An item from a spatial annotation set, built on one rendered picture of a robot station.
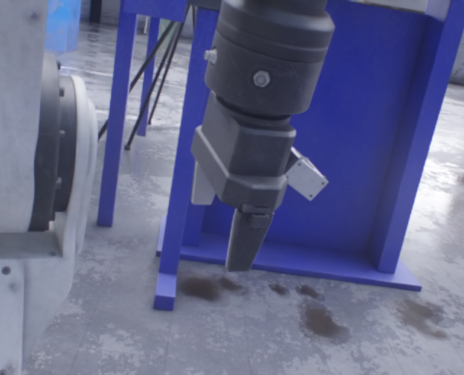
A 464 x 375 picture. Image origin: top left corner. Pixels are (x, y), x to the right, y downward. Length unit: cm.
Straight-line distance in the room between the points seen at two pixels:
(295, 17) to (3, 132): 21
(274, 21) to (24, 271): 27
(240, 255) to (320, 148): 145
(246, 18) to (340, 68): 146
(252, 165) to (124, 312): 105
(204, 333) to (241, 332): 9
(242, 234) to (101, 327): 96
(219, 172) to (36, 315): 19
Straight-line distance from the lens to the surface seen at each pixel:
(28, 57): 41
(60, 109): 45
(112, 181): 191
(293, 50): 43
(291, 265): 184
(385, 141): 197
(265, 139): 45
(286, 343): 147
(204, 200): 58
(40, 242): 51
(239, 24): 43
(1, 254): 49
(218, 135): 48
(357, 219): 202
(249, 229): 47
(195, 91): 145
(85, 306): 149
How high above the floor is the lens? 74
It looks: 17 degrees down
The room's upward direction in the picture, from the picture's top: 10 degrees clockwise
